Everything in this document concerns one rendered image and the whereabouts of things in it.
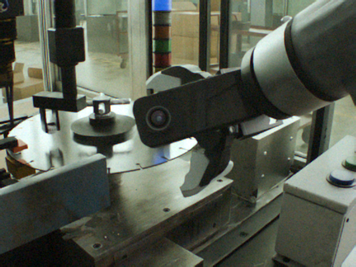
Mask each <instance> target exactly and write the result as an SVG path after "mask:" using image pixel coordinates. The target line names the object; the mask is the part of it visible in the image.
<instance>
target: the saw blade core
mask: <svg viewBox="0 0 356 267"><path fill-rule="evenodd" d="M133 102H134V101H133ZM133 102H131V104H125V105H113V106H111V111H113V112H115V113H116V114H125V115H128V116H131V117H132V118H133V119H134V116H133V114H132V106H133ZM92 112H93V107H87V108H86V109H83V110H81V111H80V112H78V113H74V112H65V111H58V115H59V121H60V130H59V131H57V130H56V133H54V134H51V135H48V134H47V133H44V132H43V131H42V129H41V119H40V115H37V116H35V117H31V118H29V119H28V120H26V121H24V122H23V123H21V124H20V125H17V127H15V128H14V129H13V130H12V131H11V132H10V134H9V135H8V137H9V136H15V137H16V138H17V139H21V140H22V141H23V142H25V143H27V144H28V147H29V148H28V149H25V150H23V151H20V152H17V153H13V152H11V151H10V150H9V149H6V150H7V152H8V154H9V155H10V156H16V158H14V160H16V161H17V162H19V163H20V164H22V165H24V166H26V167H29V168H33V169H36V170H40V171H44V172H49V171H51V170H54V169H56V168H60V167H63V166H65V165H68V164H70V163H74V162H76V161H79V160H82V159H84V158H89V157H91V156H93V155H96V154H102V155H104V156H105V157H106V163H107V170H108V169H110V173H111V174H124V173H127V172H133V171H137V170H140V167H141V168H142V169H145V168H152V167H155V166H158V165H161V164H164V163H166V162H168V161H171V160H174V159H176V158H178V157H180V156H183V155H184V154H186V153H187V152H188V151H190V150H191V149H193V148H194V147H195V146H196V145H197V141H196V140H195V139H194V138H190V139H186V140H183V141H178V142H175V143H171V144H169V145H166V146H162V147H158V148H150V147H147V146H146V145H144V144H143V143H142V141H141V140H140V137H139V133H138V130H137V127H136V130H135V131H134V132H133V133H132V134H131V135H129V136H127V137H124V138H121V139H118V140H107V141H87V140H81V139H78V138H74V137H73V136H72V135H71V130H70V125H71V123H72V122H74V121H75V120H78V119H80V118H83V117H85V116H89V114H91V113H92ZM46 119H47V123H48V122H51V121H52V112H51V111H47V112H46ZM138 165H140V167H138Z"/></svg>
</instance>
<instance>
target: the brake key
mask: <svg viewBox="0 0 356 267"><path fill-rule="evenodd" d="M329 178H330V180H331V181H332V182H335V183H337V184H352V183H353V182H354V178H355V177H354V176H353V174H352V173H351V172H348V171H346V170H333V171H331V173H330V176H329Z"/></svg>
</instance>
